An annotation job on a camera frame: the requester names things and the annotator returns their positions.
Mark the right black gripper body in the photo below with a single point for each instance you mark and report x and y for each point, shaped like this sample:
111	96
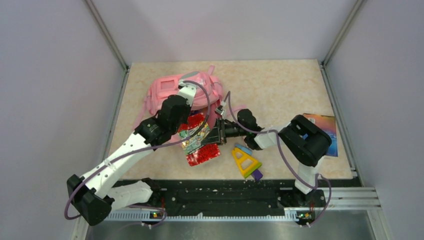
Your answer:
230	130

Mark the red keyboard booklet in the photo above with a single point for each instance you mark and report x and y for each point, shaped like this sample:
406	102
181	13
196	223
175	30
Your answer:
196	152

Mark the pink student backpack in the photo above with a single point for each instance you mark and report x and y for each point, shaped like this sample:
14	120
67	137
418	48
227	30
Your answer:
201	88

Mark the colourful thin book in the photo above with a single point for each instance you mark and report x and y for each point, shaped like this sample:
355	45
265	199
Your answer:
328	125

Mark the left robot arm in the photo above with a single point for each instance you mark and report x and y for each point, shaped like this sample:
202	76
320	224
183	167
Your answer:
93	195

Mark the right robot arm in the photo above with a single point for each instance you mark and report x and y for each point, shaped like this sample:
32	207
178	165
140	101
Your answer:
305	140

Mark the small blue stapler piece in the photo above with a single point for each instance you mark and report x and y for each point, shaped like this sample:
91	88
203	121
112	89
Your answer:
244	149

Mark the yellow green purple block toy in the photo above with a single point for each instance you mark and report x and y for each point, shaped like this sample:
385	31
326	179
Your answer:
247	165

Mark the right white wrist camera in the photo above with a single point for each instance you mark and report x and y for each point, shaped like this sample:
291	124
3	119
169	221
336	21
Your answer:
221	112

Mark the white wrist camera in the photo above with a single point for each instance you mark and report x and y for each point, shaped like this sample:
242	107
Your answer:
187	91
221	112

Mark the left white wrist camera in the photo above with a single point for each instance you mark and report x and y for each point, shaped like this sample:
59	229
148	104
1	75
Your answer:
187	91

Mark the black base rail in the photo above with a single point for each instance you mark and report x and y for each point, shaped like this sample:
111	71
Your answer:
232	198

